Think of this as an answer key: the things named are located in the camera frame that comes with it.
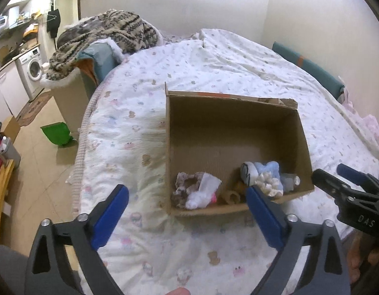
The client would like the dark hanging garment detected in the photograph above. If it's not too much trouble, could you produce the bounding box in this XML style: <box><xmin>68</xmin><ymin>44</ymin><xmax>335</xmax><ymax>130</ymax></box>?
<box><xmin>46</xmin><ymin>9</ymin><xmax>61</xmax><ymax>39</ymax></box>

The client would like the green plastic dustpan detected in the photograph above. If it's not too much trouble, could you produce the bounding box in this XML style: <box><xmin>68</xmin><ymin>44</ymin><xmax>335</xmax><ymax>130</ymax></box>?
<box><xmin>41</xmin><ymin>122</ymin><xmax>73</xmax><ymax>146</ymax></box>

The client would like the brown cardboard box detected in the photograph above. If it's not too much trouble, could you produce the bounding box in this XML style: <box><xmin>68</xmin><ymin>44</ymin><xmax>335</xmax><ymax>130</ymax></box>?
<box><xmin>164</xmin><ymin>90</ymin><xmax>314</xmax><ymax>216</ymax></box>

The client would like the pink pillow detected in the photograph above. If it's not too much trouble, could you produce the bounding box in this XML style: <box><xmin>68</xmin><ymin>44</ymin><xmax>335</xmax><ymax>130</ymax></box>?
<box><xmin>342</xmin><ymin>101</ymin><xmax>379</xmax><ymax>146</ymax></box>

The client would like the small cardboard box on floor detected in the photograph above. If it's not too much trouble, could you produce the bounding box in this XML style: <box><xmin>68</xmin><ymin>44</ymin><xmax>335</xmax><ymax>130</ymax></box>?
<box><xmin>0</xmin><ymin>116</ymin><xmax>21</xmax><ymax>142</ymax></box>

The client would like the white washing machine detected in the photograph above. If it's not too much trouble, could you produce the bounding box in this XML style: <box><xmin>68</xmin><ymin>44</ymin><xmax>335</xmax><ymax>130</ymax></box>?
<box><xmin>15</xmin><ymin>46</ymin><xmax>43</xmax><ymax>102</ymax></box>

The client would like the cream shell-like soft toy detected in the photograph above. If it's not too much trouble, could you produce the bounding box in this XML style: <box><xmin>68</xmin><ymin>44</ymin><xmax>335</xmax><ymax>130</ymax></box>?
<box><xmin>255</xmin><ymin>172</ymin><xmax>284</xmax><ymax>198</ymax></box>

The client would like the grey plastic bin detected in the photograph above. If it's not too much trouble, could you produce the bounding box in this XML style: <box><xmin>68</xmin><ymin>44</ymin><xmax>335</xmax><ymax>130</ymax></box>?
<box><xmin>0</xmin><ymin>136</ymin><xmax>21</xmax><ymax>169</ymax></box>

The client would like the floral frilly soft cloth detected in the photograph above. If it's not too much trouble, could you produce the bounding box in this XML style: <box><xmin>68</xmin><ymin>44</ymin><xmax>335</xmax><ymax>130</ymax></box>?
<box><xmin>171</xmin><ymin>172</ymin><xmax>204</xmax><ymax>209</ymax></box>

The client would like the white kitchen cabinet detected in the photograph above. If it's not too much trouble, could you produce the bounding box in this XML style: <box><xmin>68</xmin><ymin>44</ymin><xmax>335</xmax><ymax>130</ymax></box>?
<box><xmin>0</xmin><ymin>62</ymin><xmax>29</xmax><ymax>122</ymax></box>

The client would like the teal bed headboard cushion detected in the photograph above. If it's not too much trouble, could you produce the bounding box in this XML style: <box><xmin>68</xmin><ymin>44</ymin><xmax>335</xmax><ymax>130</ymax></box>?
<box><xmin>272</xmin><ymin>41</ymin><xmax>345</xmax><ymax>100</ymax></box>

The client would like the beige black knitted blanket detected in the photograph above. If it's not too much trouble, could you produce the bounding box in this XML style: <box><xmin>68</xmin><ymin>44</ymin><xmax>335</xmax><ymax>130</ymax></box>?
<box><xmin>43</xmin><ymin>9</ymin><xmax>163</xmax><ymax>85</ymax></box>

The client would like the brown patterned floor mat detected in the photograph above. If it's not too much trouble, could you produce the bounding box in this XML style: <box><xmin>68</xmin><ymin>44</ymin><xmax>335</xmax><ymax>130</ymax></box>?
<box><xmin>17</xmin><ymin>91</ymin><xmax>52</xmax><ymax>127</ymax></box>

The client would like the white blue plush toy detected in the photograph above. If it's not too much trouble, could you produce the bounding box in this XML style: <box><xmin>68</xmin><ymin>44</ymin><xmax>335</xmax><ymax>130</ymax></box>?
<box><xmin>239</xmin><ymin>161</ymin><xmax>283</xmax><ymax>191</ymax></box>

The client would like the white patterned bed duvet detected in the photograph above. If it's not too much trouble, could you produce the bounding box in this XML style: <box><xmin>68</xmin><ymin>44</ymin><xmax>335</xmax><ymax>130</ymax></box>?
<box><xmin>77</xmin><ymin>29</ymin><xmax>379</xmax><ymax>294</ymax></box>

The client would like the teal orange armchair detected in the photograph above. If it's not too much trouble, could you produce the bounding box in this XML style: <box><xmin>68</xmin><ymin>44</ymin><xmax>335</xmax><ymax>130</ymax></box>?
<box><xmin>75</xmin><ymin>38</ymin><xmax>125</xmax><ymax>88</ymax></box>

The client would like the white pink soft toy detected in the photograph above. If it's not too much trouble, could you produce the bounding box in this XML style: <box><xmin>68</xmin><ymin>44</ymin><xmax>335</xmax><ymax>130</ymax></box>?
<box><xmin>185</xmin><ymin>173</ymin><xmax>221</xmax><ymax>210</ymax></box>

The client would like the brown small plush toy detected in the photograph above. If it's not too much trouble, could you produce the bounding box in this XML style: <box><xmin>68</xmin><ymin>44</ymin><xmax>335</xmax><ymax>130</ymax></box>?
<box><xmin>219</xmin><ymin>181</ymin><xmax>247</xmax><ymax>205</ymax></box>

